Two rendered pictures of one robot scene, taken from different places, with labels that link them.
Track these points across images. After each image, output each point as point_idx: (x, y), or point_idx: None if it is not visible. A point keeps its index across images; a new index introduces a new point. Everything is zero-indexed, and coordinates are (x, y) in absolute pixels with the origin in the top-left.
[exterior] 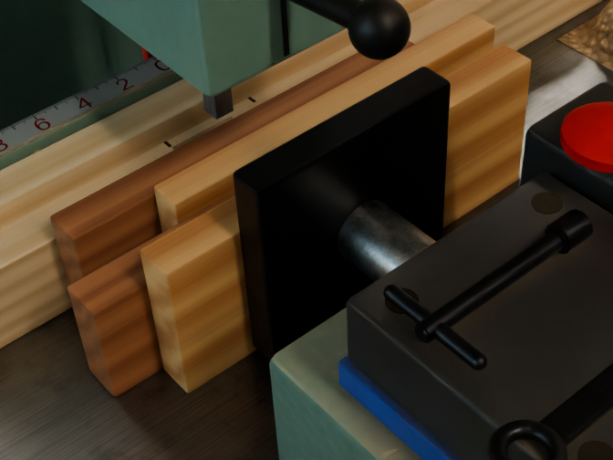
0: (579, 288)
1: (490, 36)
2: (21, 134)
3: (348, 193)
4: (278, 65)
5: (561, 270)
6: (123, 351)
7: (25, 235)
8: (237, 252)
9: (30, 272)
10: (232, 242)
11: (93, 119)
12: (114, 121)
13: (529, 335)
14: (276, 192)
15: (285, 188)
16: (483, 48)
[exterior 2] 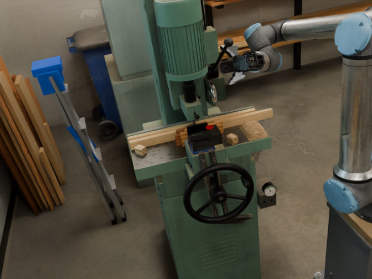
0: (202, 136)
1: (222, 122)
2: (176, 123)
3: (196, 130)
4: (202, 122)
5: (202, 135)
6: (177, 141)
7: (174, 131)
8: (187, 134)
9: (173, 134)
10: (186, 133)
11: (183, 123)
12: (185, 124)
13: (196, 138)
14: (189, 128)
15: (190, 128)
16: (221, 123)
